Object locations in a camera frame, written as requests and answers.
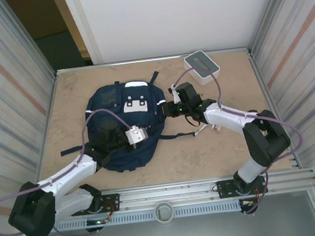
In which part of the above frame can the white marker pen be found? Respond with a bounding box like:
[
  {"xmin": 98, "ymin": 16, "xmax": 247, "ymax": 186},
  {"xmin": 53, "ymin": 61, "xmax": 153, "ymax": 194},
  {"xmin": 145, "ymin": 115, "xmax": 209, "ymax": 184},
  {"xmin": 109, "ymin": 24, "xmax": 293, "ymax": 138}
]
[{"xmin": 192, "ymin": 126, "xmax": 207, "ymax": 136}]

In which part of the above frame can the navy blue student backpack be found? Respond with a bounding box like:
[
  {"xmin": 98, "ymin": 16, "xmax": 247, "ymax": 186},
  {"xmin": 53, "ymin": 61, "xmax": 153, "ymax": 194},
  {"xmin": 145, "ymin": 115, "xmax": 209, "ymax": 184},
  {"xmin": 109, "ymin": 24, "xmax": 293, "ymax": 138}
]
[{"xmin": 53, "ymin": 68, "xmax": 198, "ymax": 180}]

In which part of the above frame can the white grey tissue box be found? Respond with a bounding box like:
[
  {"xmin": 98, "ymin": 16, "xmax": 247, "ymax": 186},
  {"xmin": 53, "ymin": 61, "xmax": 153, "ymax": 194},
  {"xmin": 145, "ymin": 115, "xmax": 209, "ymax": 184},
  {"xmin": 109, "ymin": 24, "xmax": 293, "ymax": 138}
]
[{"xmin": 183, "ymin": 48, "xmax": 223, "ymax": 87}]

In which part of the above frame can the grey round pipe fitting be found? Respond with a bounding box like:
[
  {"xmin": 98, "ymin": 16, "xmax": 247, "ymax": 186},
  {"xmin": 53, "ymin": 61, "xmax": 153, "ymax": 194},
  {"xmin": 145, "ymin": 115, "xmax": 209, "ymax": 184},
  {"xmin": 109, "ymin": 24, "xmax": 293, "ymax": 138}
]
[{"xmin": 154, "ymin": 201, "xmax": 175, "ymax": 225}]

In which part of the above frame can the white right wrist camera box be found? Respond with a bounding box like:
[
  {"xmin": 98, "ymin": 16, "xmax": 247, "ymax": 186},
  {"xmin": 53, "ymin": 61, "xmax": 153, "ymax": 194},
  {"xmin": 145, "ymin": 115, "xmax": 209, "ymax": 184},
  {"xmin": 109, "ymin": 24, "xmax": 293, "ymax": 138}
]
[{"xmin": 167, "ymin": 84, "xmax": 180, "ymax": 105}]

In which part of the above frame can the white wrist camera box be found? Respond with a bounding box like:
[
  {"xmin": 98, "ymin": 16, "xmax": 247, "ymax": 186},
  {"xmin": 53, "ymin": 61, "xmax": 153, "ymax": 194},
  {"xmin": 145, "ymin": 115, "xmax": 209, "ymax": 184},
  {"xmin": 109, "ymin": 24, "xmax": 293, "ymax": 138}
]
[
  {"xmin": 167, "ymin": 84, "xmax": 180, "ymax": 105},
  {"xmin": 123, "ymin": 123, "xmax": 151, "ymax": 147}
]

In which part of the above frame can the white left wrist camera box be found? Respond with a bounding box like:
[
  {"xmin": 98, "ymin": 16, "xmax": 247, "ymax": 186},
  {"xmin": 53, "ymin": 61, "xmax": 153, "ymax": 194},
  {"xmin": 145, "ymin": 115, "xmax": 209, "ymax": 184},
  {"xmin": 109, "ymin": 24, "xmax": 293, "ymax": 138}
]
[{"xmin": 123, "ymin": 123, "xmax": 151, "ymax": 147}]

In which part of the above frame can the aluminium table edge frame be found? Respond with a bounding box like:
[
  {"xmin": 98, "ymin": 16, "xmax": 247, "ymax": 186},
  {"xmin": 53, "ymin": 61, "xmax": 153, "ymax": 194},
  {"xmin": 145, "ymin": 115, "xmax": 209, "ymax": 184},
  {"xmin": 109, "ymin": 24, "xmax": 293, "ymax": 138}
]
[{"xmin": 4, "ymin": 42, "xmax": 303, "ymax": 201}]

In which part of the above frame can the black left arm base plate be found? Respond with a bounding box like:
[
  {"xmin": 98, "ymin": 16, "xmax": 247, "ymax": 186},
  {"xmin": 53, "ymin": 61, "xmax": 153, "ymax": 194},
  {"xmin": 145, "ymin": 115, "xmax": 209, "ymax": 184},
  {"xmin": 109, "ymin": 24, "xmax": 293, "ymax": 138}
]
[{"xmin": 70, "ymin": 193, "xmax": 122, "ymax": 217}]

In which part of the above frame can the wide slotted aluminium rail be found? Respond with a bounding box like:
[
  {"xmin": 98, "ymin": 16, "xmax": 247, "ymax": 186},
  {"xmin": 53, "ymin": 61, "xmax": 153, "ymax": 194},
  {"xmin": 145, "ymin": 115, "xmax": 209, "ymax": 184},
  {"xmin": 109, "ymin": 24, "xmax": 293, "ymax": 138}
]
[{"xmin": 16, "ymin": 166, "xmax": 315, "ymax": 224}]

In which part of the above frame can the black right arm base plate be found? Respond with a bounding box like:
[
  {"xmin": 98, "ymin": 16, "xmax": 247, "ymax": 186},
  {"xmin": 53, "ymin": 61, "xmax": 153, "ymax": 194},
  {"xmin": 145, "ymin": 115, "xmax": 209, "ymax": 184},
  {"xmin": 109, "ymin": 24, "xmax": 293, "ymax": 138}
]
[{"xmin": 215, "ymin": 175, "xmax": 267, "ymax": 200}]

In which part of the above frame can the grey slotted cable duct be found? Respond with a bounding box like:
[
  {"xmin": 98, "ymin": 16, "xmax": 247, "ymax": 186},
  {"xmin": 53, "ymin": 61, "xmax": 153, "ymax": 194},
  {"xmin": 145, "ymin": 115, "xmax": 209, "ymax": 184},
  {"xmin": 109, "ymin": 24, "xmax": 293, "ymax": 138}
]
[{"xmin": 52, "ymin": 201, "xmax": 243, "ymax": 233}]

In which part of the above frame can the aluminium corner post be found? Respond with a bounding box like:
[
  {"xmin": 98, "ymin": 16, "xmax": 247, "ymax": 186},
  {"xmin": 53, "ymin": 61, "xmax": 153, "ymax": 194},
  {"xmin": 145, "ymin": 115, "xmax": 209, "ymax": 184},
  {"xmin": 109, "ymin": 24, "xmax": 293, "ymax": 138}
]
[
  {"xmin": 242, "ymin": 0, "xmax": 302, "ymax": 55},
  {"xmin": 0, "ymin": 0, "xmax": 58, "ymax": 84}
]

